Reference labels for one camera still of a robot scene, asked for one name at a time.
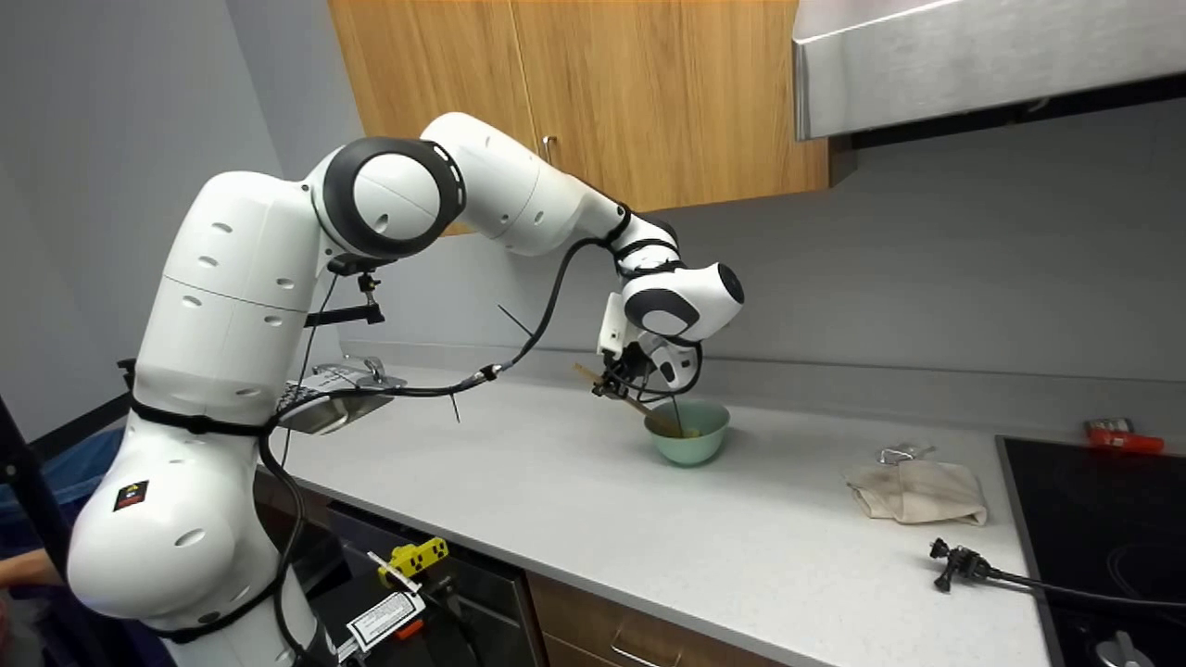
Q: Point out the small red object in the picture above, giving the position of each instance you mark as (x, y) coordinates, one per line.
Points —
(1119, 434)

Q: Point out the person forearm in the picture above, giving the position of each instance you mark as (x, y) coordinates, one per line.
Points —
(26, 568)

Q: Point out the black glass cooktop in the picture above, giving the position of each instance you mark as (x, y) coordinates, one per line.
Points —
(1099, 541)

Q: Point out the black camera on articulated arm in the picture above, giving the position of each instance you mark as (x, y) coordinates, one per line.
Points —
(352, 313)

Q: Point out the yellow clamp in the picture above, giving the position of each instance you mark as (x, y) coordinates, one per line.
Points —
(415, 559)

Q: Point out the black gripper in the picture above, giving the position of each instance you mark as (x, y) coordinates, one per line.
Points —
(639, 362)

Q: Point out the black tripod pole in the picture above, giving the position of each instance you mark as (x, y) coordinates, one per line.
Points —
(32, 483)

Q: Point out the black dishwasher front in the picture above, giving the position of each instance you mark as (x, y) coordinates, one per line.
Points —
(483, 606)

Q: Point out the silver metal object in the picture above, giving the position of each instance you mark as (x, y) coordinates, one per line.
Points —
(1119, 651)

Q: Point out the clear plastic wrapper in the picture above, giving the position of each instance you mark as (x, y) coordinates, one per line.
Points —
(904, 455)

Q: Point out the green bowl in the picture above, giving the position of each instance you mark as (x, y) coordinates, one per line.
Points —
(692, 445)

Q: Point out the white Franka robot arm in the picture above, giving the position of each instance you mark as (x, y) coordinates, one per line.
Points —
(236, 321)

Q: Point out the beige crumpled cloth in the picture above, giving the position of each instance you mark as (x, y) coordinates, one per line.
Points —
(920, 491)

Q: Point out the stainless steel range hood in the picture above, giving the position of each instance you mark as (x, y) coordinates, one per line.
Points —
(975, 58)

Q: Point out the wooden base cabinet drawer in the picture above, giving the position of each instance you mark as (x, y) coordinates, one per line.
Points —
(605, 633)

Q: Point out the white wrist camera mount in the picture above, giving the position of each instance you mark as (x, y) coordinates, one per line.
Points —
(611, 328)

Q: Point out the white and red clamp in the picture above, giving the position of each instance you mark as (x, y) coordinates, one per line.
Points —
(387, 618)

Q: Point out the wooden wall cabinet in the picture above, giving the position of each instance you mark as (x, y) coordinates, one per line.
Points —
(668, 99)

